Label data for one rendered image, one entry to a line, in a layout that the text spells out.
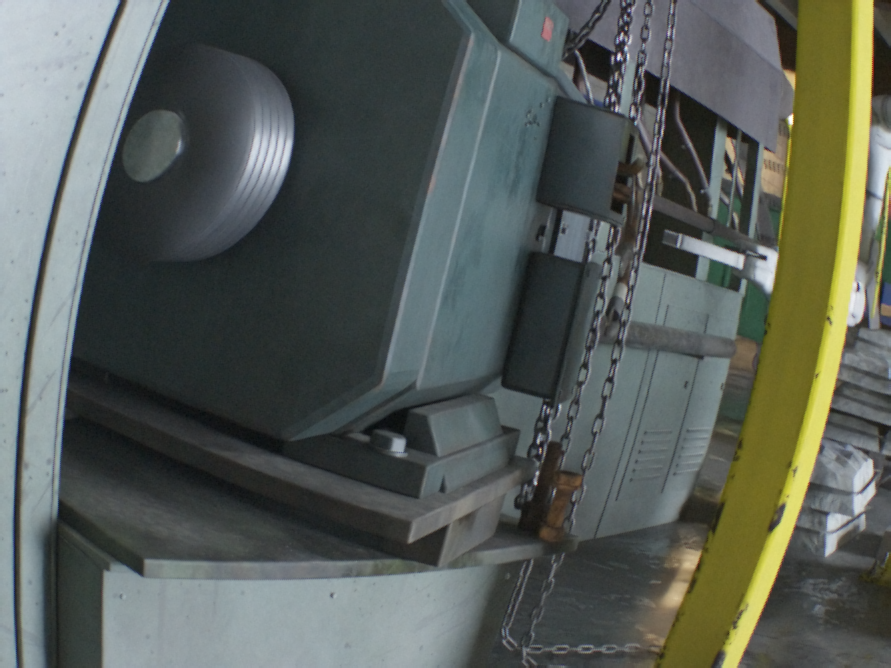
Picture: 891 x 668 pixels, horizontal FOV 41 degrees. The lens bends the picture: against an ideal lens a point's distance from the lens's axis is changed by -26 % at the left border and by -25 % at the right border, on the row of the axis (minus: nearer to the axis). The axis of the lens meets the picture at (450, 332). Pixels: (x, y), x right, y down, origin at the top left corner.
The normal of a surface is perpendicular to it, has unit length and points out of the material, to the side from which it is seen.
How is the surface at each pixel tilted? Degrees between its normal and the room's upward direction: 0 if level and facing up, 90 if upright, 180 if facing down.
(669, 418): 90
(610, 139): 90
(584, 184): 90
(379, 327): 90
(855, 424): 63
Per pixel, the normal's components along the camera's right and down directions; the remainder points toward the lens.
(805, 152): -0.55, -0.07
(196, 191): -0.25, 0.02
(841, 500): -0.28, -0.49
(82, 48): 0.80, 0.24
